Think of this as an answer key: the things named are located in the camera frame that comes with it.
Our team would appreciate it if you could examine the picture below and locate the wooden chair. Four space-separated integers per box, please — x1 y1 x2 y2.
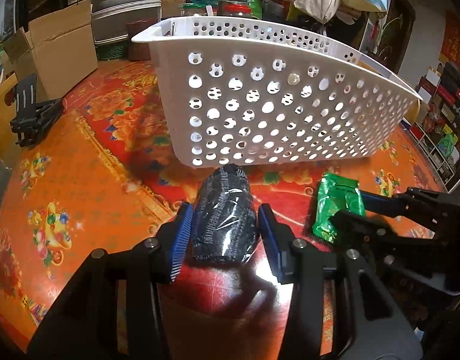
0 73 20 158

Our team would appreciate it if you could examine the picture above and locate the green foil packet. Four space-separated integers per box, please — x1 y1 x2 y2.
312 172 366 244

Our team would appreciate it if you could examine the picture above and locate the closed brown cardboard box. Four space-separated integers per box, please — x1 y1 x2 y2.
160 0 187 17

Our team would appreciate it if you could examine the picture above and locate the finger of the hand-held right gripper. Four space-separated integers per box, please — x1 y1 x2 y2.
329 209 442 269
359 187 460 229

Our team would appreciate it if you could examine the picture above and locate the shelf of small boxes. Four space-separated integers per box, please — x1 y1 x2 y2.
410 62 460 192

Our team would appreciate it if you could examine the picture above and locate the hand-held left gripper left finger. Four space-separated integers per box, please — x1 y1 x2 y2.
27 202 195 360

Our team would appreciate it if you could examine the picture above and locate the green woven basket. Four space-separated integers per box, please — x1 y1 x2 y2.
97 41 129 61

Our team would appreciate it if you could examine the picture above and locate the dark brown box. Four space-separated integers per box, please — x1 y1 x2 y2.
127 20 152 61

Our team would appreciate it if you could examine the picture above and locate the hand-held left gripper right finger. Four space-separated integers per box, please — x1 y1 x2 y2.
258 202 423 360

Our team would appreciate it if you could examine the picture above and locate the dark framed picture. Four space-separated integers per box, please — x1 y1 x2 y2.
378 0 416 64

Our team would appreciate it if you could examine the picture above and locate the red wall hanging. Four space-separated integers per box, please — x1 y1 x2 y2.
438 9 460 62

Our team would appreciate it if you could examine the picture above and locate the red lidded jar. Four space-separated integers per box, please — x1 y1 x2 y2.
218 0 251 17

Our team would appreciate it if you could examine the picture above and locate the open cardboard box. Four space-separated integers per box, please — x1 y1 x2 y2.
3 2 99 102

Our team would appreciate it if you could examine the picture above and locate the white perforated plastic basket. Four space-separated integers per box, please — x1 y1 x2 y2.
131 16 423 168

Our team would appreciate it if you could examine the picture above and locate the black sock pack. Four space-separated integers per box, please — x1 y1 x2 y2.
191 164 260 265

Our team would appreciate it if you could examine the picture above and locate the stacked clear drawer unit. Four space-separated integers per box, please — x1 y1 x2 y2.
90 0 163 44

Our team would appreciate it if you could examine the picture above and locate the green lidded jar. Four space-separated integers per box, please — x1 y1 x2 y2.
181 2 215 17

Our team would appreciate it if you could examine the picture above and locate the black folding stand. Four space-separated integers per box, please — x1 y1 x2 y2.
10 74 63 147

